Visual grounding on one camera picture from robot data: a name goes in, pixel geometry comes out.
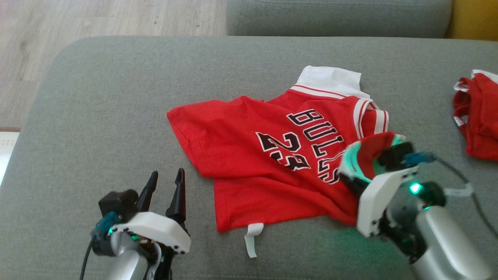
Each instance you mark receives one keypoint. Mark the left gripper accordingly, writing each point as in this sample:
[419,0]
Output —
[159,229]

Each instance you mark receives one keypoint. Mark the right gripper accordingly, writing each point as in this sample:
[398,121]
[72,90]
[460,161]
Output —
[383,198]

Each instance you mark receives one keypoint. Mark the red Bulls basketball jersey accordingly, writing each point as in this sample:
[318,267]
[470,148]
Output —
[241,155]

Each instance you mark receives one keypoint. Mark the red shorts white trim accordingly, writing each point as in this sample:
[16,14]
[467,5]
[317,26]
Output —
[482,124]

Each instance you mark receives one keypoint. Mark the large grey sofa seat cushion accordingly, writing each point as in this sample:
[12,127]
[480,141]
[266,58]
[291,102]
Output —
[97,116]

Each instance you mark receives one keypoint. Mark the white floor mat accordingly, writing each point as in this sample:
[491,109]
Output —
[7,155]

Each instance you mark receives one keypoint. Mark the wide yellow sofa backrest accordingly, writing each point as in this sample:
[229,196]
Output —
[474,17]

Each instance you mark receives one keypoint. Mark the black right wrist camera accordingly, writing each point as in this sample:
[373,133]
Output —
[397,155]

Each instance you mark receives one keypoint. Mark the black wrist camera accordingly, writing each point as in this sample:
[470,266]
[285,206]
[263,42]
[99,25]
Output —
[116,204]
[397,155]

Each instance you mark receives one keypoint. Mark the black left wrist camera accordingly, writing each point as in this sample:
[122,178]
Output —
[116,204]

